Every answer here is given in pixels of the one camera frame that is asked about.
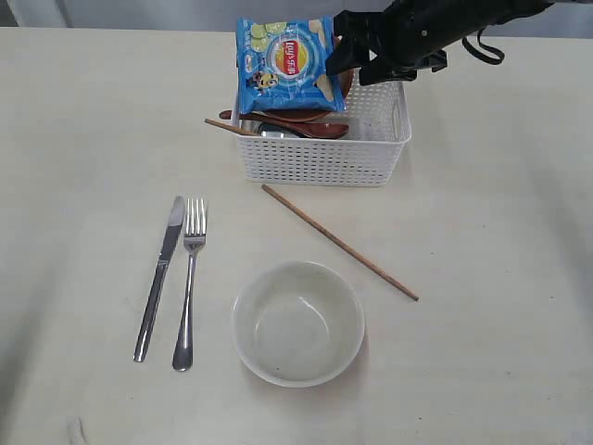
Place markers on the silver fork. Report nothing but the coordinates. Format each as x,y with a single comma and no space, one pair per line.
194,239

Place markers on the silver table knife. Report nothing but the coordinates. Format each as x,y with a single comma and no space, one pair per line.
168,247

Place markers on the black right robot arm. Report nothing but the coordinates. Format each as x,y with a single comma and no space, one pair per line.
501,12

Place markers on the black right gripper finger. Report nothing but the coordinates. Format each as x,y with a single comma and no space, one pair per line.
385,67
360,34

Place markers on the white perforated plastic basket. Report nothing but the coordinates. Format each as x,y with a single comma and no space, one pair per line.
378,129

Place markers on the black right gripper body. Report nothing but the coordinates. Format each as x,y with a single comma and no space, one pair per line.
408,32

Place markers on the blue chips bag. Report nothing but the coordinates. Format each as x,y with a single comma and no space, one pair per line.
282,65

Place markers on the dark red wooden spoon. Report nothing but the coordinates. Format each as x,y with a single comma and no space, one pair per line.
315,130

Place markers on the white floral ceramic bowl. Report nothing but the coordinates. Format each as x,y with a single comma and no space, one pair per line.
297,325

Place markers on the wooden chopstick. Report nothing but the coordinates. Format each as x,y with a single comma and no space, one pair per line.
230,128
340,243

